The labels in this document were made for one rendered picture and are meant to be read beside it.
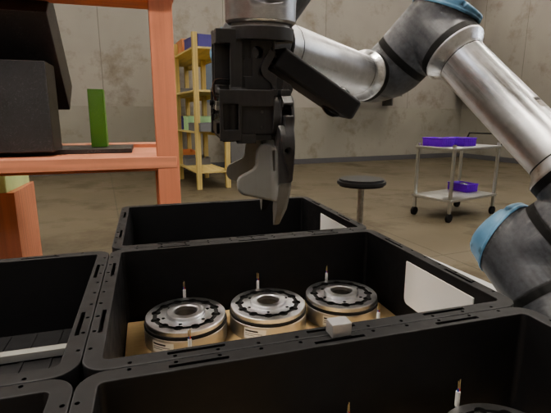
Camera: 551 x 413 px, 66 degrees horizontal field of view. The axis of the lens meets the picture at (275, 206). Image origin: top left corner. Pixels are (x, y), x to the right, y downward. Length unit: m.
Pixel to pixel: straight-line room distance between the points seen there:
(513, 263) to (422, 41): 0.41
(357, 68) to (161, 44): 1.31
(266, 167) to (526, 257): 0.44
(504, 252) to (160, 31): 1.61
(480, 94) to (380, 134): 10.40
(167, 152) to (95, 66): 7.22
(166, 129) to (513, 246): 1.53
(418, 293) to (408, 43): 0.47
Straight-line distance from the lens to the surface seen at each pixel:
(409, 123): 11.71
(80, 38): 9.18
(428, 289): 0.57
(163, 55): 1.97
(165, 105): 1.95
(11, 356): 0.60
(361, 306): 0.59
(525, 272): 0.74
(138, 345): 0.58
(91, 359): 0.37
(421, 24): 0.86
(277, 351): 0.35
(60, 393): 0.34
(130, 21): 9.26
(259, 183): 0.47
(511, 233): 0.76
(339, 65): 0.73
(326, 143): 10.37
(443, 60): 0.84
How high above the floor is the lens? 1.11
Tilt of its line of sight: 12 degrees down
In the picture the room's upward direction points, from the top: straight up
